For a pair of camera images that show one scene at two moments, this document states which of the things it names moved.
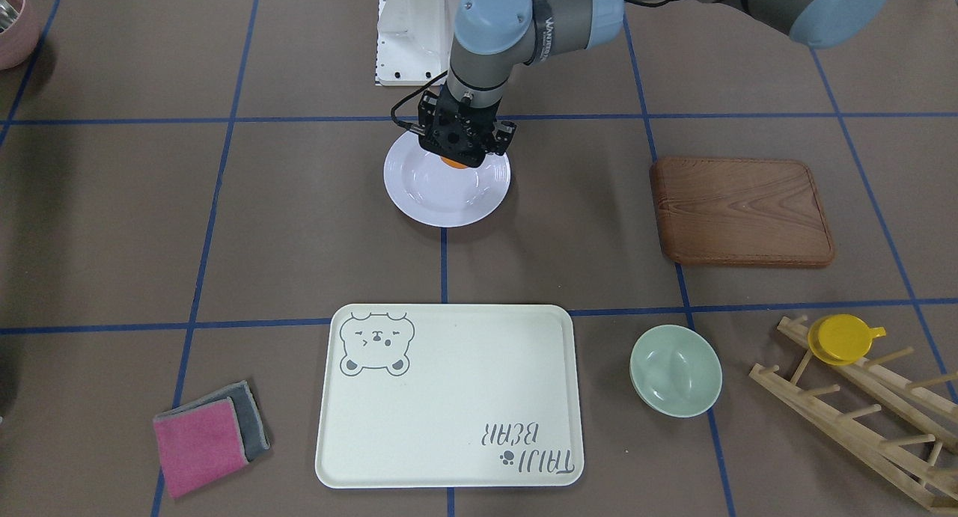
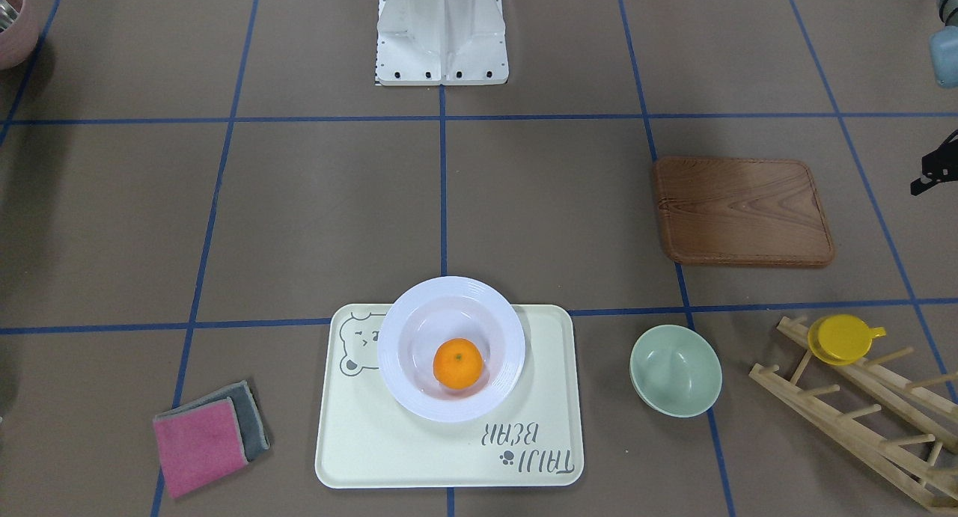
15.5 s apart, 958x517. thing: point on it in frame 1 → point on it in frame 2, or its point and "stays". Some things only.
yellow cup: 842,340 stays
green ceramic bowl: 676,370 stays
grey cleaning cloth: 253,434 stays
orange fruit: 452,163 → 458,363
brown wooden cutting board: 735,212 stays
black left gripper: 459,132 → 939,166
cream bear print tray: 442,396 stays
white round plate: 432,193 → 448,352
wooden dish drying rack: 902,458 stays
